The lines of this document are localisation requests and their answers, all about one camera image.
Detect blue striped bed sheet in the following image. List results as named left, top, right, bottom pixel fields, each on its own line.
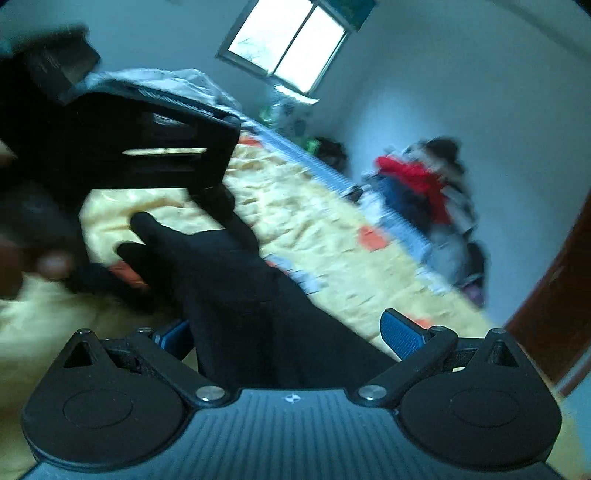
left=240, top=120, right=435, bottom=264

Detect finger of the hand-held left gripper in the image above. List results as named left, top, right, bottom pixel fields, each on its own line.
left=189, top=182, right=238, bottom=227

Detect pile of clothes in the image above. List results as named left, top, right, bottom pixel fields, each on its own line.
left=346, top=136, right=488, bottom=308

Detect grey patterned blanket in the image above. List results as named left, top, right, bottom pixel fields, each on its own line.
left=62, top=68, right=243, bottom=121

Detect yellow patterned bedspread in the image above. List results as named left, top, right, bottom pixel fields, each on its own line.
left=0, top=131, right=499, bottom=480

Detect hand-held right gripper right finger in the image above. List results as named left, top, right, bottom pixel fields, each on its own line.
left=355, top=308, right=532, bottom=407

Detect red jacket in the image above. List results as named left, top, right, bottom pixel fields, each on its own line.
left=375, top=154, right=453, bottom=224

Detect dark bag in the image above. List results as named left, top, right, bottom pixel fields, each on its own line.
left=316, top=136, right=347, bottom=171

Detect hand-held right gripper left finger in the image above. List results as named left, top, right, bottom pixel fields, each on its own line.
left=60, top=320, right=229, bottom=408

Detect black pants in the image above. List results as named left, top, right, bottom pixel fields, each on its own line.
left=76, top=185, right=398, bottom=391

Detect floral pillow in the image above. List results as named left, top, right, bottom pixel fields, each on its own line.
left=270, top=85, right=319, bottom=134

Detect green plastic chair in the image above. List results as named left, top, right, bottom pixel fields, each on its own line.
left=259, top=108, right=319, bottom=153

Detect brown wooden door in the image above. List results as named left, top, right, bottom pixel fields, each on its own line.
left=505, top=189, right=591, bottom=398

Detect person's left hand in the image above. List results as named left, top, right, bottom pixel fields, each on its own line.
left=0, top=235, right=77, bottom=298

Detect window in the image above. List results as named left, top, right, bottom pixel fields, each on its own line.
left=216, top=0, right=349, bottom=95

